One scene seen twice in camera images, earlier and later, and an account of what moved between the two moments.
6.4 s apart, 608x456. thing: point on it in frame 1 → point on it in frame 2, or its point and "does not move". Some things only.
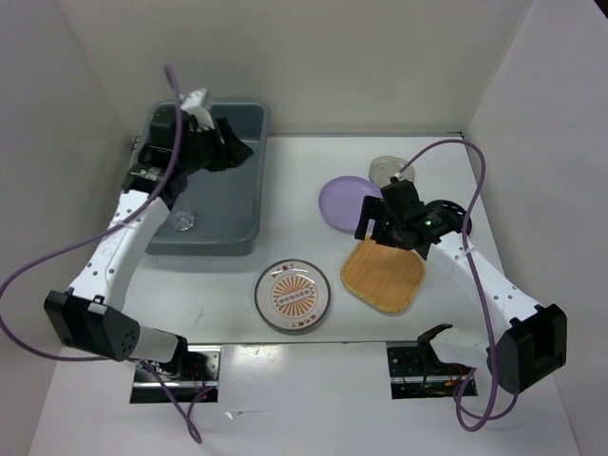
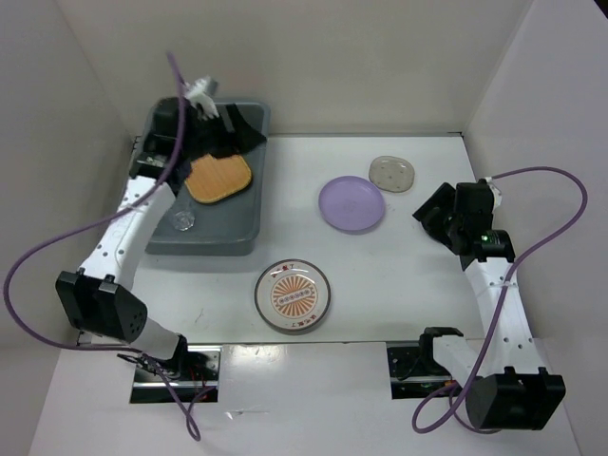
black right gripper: (371, 207) → (445, 197)
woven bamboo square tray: (389, 278) → (213, 180)
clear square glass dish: (384, 168) does not move
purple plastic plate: (341, 200) does not move
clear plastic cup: (183, 219) does not move
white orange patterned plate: (293, 295) does not move
